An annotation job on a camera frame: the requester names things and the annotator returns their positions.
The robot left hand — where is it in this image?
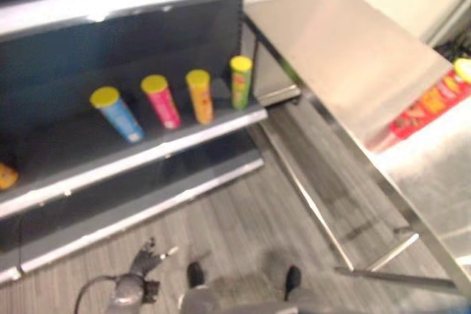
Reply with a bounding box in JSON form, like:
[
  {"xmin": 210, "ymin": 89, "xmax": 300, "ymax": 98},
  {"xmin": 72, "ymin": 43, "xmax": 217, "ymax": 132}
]
[{"xmin": 130, "ymin": 237, "xmax": 180, "ymax": 278}]

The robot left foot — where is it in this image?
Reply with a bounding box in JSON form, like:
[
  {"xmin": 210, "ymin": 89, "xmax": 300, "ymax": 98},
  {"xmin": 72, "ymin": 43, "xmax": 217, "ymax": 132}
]
[{"xmin": 186, "ymin": 261, "xmax": 205, "ymax": 289}]

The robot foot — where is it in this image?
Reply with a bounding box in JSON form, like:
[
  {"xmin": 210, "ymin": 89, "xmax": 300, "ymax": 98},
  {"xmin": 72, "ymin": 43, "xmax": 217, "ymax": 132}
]
[
  {"xmin": 186, "ymin": 261, "xmax": 205, "ymax": 289},
  {"xmin": 284, "ymin": 265, "xmax": 302, "ymax": 302}
]

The robot silver body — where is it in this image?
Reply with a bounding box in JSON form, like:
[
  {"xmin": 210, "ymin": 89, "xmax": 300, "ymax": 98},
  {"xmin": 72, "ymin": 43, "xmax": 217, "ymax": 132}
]
[{"xmin": 178, "ymin": 284, "xmax": 332, "ymax": 314}]

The blue chip can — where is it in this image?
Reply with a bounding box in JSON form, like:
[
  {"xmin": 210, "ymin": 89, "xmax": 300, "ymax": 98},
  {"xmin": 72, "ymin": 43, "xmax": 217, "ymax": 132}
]
[{"xmin": 89, "ymin": 86, "xmax": 145, "ymax": 144}]

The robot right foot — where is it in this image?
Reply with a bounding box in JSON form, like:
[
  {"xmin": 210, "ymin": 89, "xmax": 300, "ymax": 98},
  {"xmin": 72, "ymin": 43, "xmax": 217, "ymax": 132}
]
[{"xmin": 284, "ymin": 265, "xmax": 302, "ymax": 302}]

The grey store shelf unit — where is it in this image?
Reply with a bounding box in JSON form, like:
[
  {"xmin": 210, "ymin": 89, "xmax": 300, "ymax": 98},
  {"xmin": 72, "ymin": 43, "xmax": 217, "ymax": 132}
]
[{"xmin": 0, "ymin": 0, "xmax": 303, "ymax": 285}]

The pink chip can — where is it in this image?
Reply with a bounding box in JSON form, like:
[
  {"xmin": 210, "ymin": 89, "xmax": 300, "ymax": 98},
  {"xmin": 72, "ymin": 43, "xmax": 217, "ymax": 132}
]
[{"xmin": 140, "ymin": 74, "xmax": 183, "ymax": 130}]

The orange snack package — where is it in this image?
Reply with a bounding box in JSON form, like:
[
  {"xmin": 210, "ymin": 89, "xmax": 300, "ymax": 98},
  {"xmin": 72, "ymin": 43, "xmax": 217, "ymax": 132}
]
[{"xmin": 0, "ymin": 162, "xmax": 19, "ymax": 190}]

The orange chip can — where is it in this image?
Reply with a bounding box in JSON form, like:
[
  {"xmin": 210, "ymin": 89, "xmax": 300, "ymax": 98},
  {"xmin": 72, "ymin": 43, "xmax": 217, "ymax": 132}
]
[{"xmin": 185, "ymin": 68, "xmax": 215, "ymax": 125}]

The green chip can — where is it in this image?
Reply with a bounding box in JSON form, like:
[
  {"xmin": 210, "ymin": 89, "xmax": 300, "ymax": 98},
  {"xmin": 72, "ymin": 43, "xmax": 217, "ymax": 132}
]
[{"xmin": 229, "ymin": 55, "xmax": 253, "ymax": 111}]

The stainless steel table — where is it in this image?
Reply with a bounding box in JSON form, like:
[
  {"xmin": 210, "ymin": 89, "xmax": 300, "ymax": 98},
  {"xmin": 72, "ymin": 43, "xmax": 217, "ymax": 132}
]
[{"xmin": 241, "ymin": 0, "xmax": 471, "ymax": 295}]

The red chip can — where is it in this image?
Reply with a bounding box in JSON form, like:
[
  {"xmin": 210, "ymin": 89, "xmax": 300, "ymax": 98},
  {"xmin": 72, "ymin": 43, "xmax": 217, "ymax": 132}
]
[{"xmin": 389, "ymin": 58, "xmax": 471, "ymax": 142}]

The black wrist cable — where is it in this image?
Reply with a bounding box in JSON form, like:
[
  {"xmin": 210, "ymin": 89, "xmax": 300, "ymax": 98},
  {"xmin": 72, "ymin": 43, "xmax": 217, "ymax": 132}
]
[{"xmin": 74, "ymin": 275, "xmax": 121, "ymax": 314}]

